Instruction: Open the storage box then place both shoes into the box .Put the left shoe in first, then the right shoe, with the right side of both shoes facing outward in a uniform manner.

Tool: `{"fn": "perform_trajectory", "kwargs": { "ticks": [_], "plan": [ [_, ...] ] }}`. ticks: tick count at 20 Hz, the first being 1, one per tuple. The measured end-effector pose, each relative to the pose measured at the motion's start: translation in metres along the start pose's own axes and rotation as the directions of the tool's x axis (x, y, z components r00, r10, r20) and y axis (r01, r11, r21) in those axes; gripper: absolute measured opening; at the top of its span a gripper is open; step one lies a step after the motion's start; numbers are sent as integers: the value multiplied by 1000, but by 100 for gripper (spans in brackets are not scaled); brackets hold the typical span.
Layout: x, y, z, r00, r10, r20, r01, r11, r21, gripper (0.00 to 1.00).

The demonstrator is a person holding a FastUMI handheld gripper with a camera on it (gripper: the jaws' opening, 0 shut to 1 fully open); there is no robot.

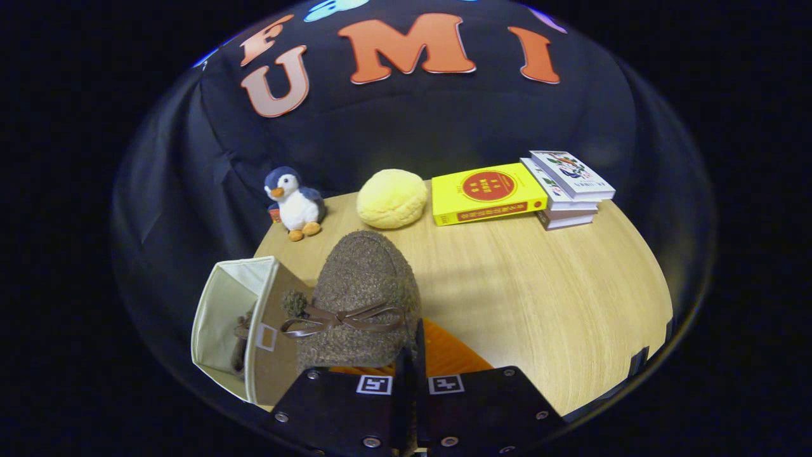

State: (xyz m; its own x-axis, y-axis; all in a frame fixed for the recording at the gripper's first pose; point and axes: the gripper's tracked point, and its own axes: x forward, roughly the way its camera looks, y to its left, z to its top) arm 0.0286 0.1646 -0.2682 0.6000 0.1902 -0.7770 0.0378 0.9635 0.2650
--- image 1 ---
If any plush penguin toy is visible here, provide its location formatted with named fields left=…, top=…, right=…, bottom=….
left=264, top=166, right=327, bottom=242

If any yellow plush bun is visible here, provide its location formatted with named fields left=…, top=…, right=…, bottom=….
left=356, top=169, right=429, bottom=230

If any white paperback book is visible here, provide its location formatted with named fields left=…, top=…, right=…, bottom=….
left=520, top=157, right=601, bottom=212

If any brown fuzzy shoe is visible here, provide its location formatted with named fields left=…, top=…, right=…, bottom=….
left=232, top=310, right=256, bottom=376
left=280, top=230, right=422, bottom=372

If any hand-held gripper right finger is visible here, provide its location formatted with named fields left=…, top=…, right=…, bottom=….
left=416, top=317, right=566, bottom=457

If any yellow book with red circle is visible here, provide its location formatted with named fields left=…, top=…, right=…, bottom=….
left=432, top=162, right=548, bottom=227

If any brown spine paperback book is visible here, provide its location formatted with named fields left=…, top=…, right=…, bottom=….
left=536, top=209, right=597, bottom=230

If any beige fabric storage box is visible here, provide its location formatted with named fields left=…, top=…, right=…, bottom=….
left=191, top=256, right=318, bottom=407

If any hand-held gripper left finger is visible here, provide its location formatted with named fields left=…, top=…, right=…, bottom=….
left=270, top=346, right=416, bottom=457

